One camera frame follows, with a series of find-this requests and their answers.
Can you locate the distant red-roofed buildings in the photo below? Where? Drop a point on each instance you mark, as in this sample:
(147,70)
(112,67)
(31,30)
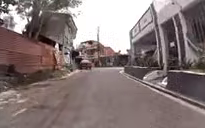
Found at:
(96,51)

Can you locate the dark car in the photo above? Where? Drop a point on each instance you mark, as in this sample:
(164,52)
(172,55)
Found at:
(85,64)

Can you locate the thin utility pole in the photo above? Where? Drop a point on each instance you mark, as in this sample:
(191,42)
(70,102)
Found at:
(98,43)

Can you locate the grey asphalt road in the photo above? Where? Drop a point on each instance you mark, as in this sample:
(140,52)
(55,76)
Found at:
(103,100)

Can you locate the grey house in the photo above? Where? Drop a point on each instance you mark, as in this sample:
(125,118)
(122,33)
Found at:
(58,33)

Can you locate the white building with columns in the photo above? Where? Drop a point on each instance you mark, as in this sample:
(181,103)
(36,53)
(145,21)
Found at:
(176,33)

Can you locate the tall tree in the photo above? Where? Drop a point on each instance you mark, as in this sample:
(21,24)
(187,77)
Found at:
(36,15)

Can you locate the rusty corrugated metal fence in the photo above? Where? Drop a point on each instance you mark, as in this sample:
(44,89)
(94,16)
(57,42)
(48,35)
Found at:
(20,51)

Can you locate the dirt and rubble verge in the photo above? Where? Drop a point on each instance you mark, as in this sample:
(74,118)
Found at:
(20,85)

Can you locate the low dark wall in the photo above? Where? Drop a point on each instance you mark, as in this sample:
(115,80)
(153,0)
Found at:
(186,83)

